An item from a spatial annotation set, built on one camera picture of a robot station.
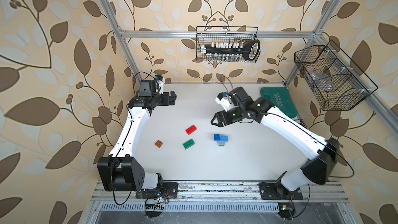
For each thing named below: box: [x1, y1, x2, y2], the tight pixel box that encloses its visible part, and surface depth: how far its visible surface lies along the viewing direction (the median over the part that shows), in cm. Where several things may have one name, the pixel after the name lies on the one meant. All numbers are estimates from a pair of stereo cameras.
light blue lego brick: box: [219, 135, 229, 143], surface depth 86 cm
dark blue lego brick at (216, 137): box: [213, 134, 220, 142], surface depth 86 cm
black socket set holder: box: [201, 39, 261, 62], surface depth 86 cm
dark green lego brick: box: [182, 138, 195, 150], surface depth 91 cm
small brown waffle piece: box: [154, 140, 164, 149], surface depth 91 cm
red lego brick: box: [185, 124, 197, 136], surface depth 98 cm
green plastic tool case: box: [260, 87, 298, 119], surface depth 107 cm
